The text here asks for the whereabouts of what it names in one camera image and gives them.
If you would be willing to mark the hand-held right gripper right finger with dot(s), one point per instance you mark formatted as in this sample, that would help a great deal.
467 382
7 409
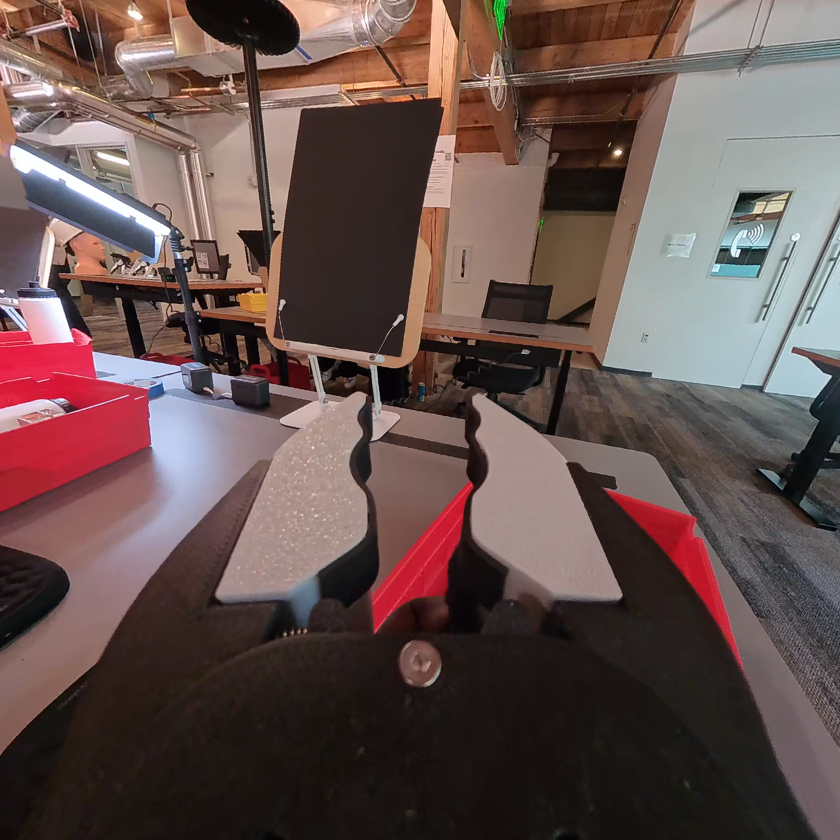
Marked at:
538 518

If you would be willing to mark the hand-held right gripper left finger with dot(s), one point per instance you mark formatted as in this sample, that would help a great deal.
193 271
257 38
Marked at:
295 512

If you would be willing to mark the white metal stand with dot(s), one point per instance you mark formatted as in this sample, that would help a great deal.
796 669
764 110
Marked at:
328 413

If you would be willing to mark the red plastic bin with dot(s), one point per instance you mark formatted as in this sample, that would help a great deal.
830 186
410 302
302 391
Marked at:
39 358
656 544
72 439

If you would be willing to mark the red bag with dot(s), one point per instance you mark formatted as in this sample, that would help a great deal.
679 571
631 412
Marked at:
289 374

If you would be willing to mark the black office chair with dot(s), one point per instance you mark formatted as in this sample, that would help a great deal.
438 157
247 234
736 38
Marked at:
512 328

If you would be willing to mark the grey desk with wooden edge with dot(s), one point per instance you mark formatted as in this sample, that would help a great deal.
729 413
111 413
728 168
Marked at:
512 328

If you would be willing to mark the blue tape roll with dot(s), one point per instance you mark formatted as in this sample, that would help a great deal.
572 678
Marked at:
148 388

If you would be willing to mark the wooden desk with yellow box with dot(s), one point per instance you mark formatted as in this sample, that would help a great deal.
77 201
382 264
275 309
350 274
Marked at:
229 315

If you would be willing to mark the yellow box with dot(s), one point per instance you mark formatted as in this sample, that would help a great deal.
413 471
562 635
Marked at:
253 302

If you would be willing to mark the wooden board easel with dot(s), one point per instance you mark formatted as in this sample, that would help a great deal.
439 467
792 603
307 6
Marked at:
413 315

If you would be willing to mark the black light panel stand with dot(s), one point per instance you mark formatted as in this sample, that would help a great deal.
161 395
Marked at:
185 295

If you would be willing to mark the black teleprompter hood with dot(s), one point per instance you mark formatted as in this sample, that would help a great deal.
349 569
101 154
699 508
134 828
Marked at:
259 253

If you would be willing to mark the printed tag board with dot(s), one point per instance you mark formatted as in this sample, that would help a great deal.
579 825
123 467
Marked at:
207 256

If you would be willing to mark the clear plastic box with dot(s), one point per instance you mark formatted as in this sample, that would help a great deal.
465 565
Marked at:
43 412

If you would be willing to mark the black textured pad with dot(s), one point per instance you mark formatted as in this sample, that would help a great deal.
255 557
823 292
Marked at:
26 590

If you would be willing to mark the wooden desk with black legs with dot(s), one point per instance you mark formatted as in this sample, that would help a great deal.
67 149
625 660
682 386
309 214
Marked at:
131 282

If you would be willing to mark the white door with window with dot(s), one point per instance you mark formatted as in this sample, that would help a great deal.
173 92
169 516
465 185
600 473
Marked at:
741 315

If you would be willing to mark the black standing desk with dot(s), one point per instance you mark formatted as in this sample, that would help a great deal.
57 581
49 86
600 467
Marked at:
817 446

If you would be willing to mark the black foam board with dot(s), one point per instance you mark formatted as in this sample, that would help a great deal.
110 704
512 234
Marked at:
358 223

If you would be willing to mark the white paper sign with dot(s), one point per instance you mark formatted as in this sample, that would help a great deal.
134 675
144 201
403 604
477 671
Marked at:
682 245

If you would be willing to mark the white water bottle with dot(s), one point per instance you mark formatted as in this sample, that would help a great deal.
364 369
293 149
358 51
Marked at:
44 315

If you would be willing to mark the mannequin head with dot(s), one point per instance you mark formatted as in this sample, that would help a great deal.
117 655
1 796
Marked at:
88 253

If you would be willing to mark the paper notices on pillar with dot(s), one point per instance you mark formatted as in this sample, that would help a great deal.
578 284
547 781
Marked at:
438 170

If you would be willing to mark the LED light panel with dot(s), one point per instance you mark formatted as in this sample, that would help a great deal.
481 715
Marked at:
92 203

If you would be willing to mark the black pole with round disk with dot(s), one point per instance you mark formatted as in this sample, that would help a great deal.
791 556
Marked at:
262 131

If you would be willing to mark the silver air duct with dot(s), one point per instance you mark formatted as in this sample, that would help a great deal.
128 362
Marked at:
367 23

